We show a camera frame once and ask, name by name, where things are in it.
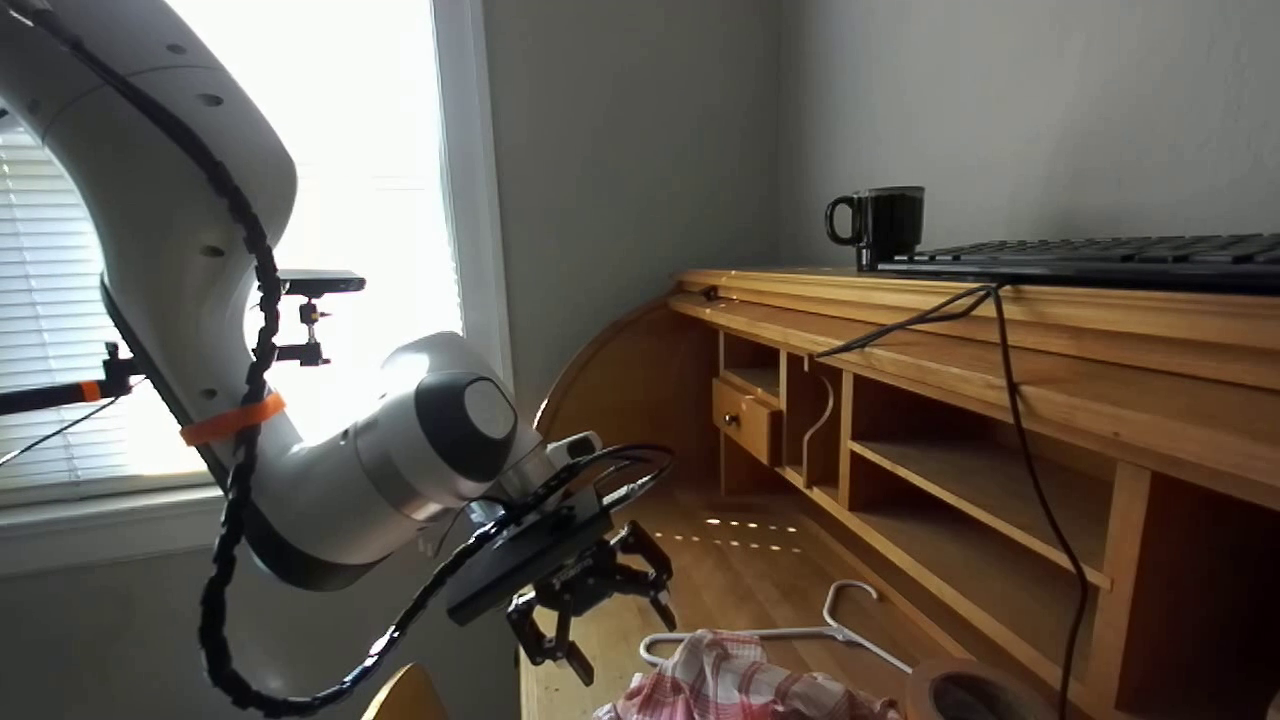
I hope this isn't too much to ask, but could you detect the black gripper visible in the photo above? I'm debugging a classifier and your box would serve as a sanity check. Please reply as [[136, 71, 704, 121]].
[[502, 520, 678, 691]]

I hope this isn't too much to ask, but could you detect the white and red striped towel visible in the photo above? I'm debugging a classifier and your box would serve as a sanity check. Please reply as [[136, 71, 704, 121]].
[[592, 628, 910, 720]]

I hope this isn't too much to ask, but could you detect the small wooden desk drawer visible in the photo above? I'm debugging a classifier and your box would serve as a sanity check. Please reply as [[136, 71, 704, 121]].
[[709, 372, 784, 469]]

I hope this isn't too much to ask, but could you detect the white plastic clothes hanger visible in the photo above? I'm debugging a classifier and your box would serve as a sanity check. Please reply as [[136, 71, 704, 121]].
[[634, 574, 915, 674]]

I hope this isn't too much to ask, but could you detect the tape roll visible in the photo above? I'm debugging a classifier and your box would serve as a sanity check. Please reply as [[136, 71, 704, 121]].
[[915, 660, 1062, 720]]

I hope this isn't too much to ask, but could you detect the black mug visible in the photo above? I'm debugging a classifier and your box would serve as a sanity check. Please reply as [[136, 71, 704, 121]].
[[821, 179, 927, 262]]

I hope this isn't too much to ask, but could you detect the wooden roll-top desk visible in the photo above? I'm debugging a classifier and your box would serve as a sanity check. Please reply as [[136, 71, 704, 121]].
[[354, 262, 1280, 720]]

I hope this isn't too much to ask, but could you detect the black keyboard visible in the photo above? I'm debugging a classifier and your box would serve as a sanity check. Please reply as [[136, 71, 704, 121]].
[[871, 231, 1280, 294]]

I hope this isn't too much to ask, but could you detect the white window blind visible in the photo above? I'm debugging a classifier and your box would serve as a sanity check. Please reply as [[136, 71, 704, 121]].
[[0, 102, 204, 503]]

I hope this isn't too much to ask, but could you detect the black corrugated cable conduit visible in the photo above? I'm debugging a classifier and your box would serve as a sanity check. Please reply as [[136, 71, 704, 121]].
[[10, 0, 676, 720]]

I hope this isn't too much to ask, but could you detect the orange strap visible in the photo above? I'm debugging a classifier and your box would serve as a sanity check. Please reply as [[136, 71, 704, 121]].
[[175, 387, 291, 452]]

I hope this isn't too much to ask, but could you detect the white window frame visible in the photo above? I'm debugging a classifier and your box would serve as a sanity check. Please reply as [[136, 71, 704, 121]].
[[0, 0, 517, 574]]

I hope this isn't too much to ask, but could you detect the thin black cable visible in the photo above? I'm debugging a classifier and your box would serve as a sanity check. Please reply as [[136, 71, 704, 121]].
[[813, 275, 1091, 720]]

